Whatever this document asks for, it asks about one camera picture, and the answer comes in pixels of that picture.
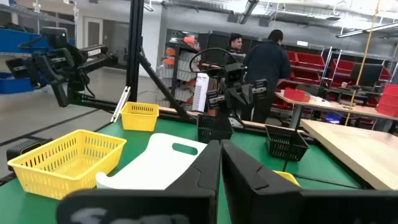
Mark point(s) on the small red bin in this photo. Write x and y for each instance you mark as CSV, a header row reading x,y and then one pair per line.
x,y
295,95

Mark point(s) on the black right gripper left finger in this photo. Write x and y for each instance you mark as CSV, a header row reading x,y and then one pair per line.
x,y
205,174

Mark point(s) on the stacked red bins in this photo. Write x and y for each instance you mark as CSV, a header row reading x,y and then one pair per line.
x,y
388,101

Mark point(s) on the white cardboard box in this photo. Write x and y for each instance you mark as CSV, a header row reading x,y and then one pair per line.
x,y
200,93

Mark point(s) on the silver metal bracket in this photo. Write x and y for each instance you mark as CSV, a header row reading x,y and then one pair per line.
x,y
120,104

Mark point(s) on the black rack with bins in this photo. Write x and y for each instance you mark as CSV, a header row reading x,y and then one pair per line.
x,y
180,68

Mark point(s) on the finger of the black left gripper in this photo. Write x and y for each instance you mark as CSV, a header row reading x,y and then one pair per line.
x,y
231,97
247,93

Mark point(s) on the white plastic cutting board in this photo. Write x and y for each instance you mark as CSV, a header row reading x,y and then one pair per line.
x,y
155,168

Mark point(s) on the black computer monitor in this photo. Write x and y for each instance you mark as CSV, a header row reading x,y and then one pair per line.
x,y
368,74

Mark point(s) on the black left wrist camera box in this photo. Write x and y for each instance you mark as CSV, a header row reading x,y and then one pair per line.
x,y
234,74

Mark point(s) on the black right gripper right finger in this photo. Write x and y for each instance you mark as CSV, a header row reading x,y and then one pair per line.
x,y
248,186

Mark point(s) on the white ceiling light bar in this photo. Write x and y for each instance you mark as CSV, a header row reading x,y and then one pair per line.
x,y
367,30

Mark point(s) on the person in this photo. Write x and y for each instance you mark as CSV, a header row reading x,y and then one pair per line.
x,y
235,42
267,65

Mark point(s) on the black diagonal frame brace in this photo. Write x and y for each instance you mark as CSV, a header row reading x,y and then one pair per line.
x,y
161,84

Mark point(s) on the black box device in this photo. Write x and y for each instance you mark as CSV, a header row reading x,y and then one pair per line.
x,y
25,149

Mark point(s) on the blue storage bin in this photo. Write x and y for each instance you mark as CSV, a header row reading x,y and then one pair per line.
x,y
15,84
18,40

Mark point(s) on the red storage bin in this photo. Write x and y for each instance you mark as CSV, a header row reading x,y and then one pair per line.
x,y
342,67
311,60

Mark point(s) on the black frame post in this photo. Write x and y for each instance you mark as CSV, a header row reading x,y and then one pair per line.
x,y
135,46

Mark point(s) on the yellow slotted plastic basket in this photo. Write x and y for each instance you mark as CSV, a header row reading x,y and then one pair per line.
x,y
287,178
140,119
66,169

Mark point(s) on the wooden work table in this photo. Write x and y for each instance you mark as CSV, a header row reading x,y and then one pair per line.
x,y
335,107

